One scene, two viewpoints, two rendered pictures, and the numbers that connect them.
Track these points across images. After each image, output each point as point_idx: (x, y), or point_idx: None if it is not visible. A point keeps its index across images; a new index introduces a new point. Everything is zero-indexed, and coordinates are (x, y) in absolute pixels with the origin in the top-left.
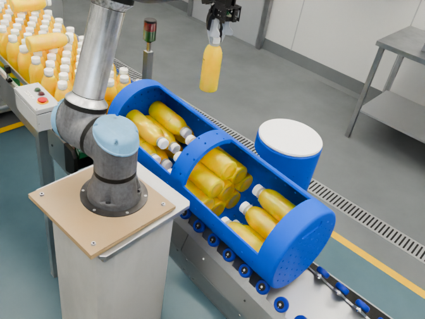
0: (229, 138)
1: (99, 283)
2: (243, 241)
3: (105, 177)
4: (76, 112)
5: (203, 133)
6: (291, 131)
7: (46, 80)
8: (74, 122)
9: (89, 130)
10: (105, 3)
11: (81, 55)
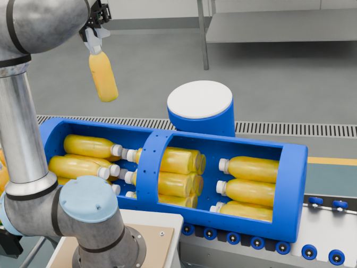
0: (171, 133)
1: None
2: (251, 219)
3: (102, 246)
4: (32, 201)
5: (145, 142)
6: (196, 93)
7: None
8: (35, 212)
9: (58, 211)
10: (5, 72)
11: (4, 140)
